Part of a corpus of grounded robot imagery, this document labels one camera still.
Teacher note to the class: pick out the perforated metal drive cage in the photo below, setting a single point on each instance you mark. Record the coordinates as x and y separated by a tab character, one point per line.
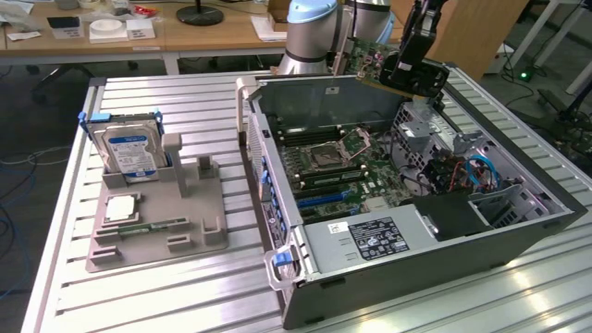
416	132

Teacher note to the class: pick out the white box with round dish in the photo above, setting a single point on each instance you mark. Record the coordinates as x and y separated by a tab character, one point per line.
108	32

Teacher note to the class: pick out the grey parts rack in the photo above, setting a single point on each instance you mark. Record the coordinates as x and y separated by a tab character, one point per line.
157	208

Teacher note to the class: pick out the green RAM stick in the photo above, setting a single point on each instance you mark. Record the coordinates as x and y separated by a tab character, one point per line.
148	227

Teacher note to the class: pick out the silver CPU chip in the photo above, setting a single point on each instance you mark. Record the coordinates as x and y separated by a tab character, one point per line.
119	209

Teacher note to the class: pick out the black expansion slot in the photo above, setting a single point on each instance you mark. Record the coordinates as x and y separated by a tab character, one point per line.
316	194

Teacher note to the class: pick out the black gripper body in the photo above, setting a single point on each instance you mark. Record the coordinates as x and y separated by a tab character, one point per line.
429	14

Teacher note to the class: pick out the silver socket cover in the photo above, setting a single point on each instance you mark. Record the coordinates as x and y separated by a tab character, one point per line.
356	142

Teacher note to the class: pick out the black and white box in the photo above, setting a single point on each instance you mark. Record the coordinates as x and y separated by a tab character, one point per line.
65	27

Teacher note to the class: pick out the red packet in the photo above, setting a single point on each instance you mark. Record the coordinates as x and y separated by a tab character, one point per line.
143	11

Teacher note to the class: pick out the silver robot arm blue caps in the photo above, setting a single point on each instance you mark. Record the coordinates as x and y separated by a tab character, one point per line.
309	38

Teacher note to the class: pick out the open cardboard box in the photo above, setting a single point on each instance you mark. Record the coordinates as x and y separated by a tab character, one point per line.
279	10

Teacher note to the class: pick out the stack of white papers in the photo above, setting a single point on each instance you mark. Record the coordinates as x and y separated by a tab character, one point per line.
268	31

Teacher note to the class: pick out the white desk frame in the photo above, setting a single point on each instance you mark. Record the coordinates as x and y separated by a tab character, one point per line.
541	34

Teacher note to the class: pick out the CPU socket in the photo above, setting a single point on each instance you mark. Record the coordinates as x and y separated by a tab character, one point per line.
325	154

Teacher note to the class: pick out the wooden desk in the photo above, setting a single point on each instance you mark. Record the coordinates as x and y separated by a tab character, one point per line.
208	34

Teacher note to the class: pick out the open black PC case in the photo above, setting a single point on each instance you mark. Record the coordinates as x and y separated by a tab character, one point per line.
416	277

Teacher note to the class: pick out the green graphics card black fan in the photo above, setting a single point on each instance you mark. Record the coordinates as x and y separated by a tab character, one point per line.
365	55

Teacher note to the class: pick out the black round lamp base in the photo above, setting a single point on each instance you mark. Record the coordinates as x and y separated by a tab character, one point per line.
200	15

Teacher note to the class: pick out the green indicator light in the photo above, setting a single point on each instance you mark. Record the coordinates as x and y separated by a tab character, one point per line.
524	74

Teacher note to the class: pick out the grey cup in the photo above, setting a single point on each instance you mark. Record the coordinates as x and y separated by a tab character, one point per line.
67	4

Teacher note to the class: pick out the wooden cabinet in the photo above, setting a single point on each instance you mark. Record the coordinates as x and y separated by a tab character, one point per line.
476	34

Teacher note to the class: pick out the hard disk in blue carrier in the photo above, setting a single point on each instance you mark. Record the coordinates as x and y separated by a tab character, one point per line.
129	149

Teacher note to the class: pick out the plain white box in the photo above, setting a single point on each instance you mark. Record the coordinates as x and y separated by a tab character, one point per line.
140	29

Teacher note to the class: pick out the metal disk bay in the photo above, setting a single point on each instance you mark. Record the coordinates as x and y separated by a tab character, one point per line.
508	204

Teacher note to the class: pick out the grey power supply unit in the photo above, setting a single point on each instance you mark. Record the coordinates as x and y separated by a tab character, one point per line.
332	249

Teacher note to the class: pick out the white paper slip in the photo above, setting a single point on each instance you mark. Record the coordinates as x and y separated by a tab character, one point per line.
23	35

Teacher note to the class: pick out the installed RAM stick with label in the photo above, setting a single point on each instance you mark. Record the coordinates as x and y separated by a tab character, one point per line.
331	178

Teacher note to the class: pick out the silver chipset heat sink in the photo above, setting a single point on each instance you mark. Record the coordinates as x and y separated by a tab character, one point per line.
379	205

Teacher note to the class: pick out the blue expansion slot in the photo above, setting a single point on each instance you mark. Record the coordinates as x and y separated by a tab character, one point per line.
324	200

